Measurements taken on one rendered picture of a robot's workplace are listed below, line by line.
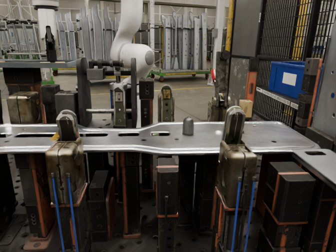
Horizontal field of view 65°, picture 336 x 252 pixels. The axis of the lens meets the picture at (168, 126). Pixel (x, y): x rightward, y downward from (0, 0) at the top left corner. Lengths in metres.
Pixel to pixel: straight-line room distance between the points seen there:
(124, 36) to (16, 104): 0.62
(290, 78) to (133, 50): 0.68
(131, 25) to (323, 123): 0.88
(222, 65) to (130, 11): 0.57
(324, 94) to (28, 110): 0.87
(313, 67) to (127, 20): 0.79
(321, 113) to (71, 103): 0.76
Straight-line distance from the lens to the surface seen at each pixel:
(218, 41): 7.86
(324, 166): 0.65
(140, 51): 1.22
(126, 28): 1.29
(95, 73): 0.86
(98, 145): 0.66
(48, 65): 1.01
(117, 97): 0.83
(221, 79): 0.87
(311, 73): 0.98
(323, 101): 0.88
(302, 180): 0.61
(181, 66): 9.13
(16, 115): 0.92
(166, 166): 0.57
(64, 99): 0.90
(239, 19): 3.84
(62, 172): 0.55
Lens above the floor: 1.25
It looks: 18 degrees down
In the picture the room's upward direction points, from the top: 1 degrees clockwise
